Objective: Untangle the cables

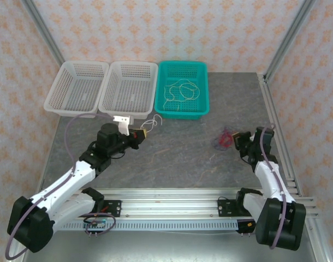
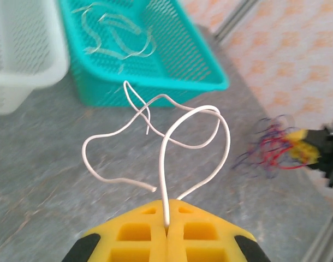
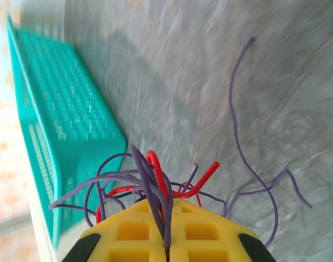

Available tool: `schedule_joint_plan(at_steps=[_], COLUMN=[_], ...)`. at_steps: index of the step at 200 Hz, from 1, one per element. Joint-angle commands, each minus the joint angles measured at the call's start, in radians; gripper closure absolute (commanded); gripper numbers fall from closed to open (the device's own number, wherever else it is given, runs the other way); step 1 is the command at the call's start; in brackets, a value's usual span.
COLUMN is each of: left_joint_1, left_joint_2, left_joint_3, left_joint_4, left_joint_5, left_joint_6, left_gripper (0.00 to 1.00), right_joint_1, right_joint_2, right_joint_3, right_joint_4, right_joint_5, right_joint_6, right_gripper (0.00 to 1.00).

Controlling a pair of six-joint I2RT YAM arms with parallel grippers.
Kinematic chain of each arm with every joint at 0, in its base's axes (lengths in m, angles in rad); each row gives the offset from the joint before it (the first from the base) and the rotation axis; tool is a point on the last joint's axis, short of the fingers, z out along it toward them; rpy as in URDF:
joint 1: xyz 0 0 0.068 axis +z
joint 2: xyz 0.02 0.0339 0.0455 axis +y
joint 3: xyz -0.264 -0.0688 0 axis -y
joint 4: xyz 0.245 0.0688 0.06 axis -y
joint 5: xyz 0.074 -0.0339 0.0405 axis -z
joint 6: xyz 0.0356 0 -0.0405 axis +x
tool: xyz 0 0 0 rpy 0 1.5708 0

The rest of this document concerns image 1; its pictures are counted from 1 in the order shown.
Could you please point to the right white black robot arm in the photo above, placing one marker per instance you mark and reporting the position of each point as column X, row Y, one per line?
column 270, row 177

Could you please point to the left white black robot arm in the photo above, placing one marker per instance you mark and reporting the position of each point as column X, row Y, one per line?
column 62, row 185

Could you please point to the white perforated plastic basket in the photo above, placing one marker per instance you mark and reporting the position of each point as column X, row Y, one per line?
column 73, row 87
column 128, row 90

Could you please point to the teal perforated plastic basket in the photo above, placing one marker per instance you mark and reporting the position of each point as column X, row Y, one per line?
column 202, row 90

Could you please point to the right controller circuit board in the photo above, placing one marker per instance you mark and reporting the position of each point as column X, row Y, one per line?
column 247, row 226

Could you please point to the controller circuit board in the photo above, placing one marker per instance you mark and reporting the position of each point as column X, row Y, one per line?
column 247, row 226
column 97, row 224

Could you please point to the left controller circuit board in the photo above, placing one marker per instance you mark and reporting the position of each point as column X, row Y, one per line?
column 97, row 224

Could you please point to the grey metal lower panel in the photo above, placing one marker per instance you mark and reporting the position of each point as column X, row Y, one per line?
column 166, row 247

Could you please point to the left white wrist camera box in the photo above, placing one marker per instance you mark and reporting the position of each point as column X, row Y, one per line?
column 122, row 121

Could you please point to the aluminium side rail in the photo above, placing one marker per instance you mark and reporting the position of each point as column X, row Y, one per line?
column 273, row 109

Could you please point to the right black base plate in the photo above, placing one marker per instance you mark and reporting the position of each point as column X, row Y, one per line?
column 226, row 208

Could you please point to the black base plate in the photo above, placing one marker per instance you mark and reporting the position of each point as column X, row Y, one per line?
column 226, row 208
column 114, row 208

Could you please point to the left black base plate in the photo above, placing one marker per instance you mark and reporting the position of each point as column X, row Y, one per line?
column 114, row 208

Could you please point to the aluminium mounting rail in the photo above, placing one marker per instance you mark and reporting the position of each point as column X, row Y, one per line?
column 166, row 203

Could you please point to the right aluminium frame post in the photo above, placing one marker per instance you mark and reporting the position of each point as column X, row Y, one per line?
column 289, row 38

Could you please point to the aluminium frame post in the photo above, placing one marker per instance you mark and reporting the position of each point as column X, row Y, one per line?
column 43, row 30
column 289, row 38

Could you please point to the left aluminium frame post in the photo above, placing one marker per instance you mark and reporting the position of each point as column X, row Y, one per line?
column 43, row 30

